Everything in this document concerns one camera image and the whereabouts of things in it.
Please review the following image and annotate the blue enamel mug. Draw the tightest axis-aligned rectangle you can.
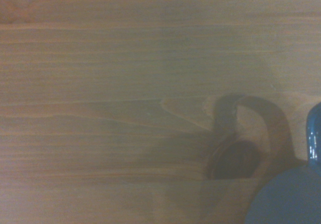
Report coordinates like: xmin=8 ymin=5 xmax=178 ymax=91
xmin=244 ymin=101 xmax=321 ymax=224

